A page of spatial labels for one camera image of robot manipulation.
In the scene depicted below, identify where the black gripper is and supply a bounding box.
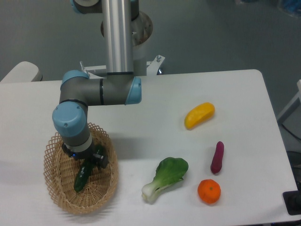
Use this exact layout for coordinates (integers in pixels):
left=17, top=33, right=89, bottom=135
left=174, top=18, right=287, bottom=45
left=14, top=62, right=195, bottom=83
left=61, top=141, right=109, bottom=169

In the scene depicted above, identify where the dark green cucumber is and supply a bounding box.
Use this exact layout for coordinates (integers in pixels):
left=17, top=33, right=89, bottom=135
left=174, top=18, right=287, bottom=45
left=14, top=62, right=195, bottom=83
left=73, top=144, right=105, bottom=193

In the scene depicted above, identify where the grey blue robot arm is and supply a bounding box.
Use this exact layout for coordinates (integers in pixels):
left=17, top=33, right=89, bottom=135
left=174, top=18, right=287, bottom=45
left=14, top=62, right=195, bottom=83
left=52, top=0, right=142, bottom=168

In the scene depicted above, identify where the woven wicker basket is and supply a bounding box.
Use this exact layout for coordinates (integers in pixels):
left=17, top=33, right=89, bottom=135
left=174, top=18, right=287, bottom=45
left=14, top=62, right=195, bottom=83
left=44, top=123, right=119, bottom=214

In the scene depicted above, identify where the green bok choy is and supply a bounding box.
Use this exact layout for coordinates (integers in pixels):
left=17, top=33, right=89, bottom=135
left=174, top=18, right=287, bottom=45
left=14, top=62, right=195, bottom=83
left=142, top=157, right=189, bottom=203

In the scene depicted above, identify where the yellow pepper slice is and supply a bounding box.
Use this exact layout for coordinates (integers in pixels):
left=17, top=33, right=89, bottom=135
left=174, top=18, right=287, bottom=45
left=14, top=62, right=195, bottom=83
left=184, top=102, right=215, bottom=130

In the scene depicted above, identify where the orange mandarin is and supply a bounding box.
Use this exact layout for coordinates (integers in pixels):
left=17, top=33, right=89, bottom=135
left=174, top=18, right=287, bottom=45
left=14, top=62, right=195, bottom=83
left=197, top=179, right=221, bottom=204

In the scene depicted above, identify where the white chair armrest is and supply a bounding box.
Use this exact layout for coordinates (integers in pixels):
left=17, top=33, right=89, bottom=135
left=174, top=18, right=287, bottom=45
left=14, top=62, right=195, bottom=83
left=0, top=61, right=43, bottom=83

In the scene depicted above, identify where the purple sweet potato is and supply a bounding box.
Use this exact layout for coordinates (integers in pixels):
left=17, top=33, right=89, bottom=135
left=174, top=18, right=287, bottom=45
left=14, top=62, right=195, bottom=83
left=210, top=141, right=224, bottom=174

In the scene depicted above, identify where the black device at edge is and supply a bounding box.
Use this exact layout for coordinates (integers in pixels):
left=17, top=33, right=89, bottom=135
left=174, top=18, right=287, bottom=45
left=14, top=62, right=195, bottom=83
left=283, top=191, right=301, bottom=216

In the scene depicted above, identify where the blue object top right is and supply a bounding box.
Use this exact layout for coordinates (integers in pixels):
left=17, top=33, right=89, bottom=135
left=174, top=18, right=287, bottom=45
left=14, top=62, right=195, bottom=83
left=277, top=0, right=301, bottom=17

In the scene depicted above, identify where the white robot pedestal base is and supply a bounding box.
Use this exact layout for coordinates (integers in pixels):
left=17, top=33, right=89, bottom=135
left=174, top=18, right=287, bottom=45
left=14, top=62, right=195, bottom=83
left=79, top=10, right=165, bottom=80

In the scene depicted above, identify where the white furniture frame right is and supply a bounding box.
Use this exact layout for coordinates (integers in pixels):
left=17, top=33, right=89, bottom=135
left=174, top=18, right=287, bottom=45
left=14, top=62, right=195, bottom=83
left=276, top=80, right=301, bottom=125

